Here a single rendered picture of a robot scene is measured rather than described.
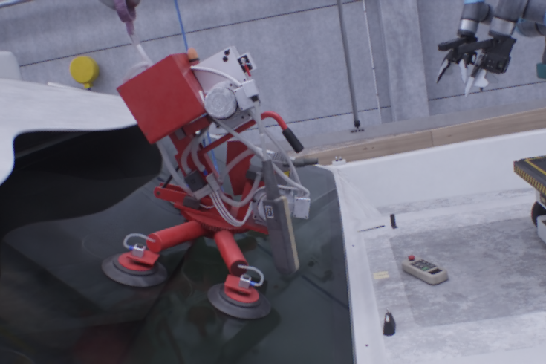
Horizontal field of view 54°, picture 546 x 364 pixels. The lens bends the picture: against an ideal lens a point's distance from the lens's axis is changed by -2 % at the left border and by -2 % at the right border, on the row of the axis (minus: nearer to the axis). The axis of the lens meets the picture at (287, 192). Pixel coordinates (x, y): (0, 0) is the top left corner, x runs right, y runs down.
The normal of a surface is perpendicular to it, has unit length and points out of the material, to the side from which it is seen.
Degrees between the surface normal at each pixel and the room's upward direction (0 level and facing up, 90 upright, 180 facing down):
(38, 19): 90
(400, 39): 90
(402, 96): 90
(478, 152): 90
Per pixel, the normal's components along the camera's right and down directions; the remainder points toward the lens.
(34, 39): -0.07, 0.28
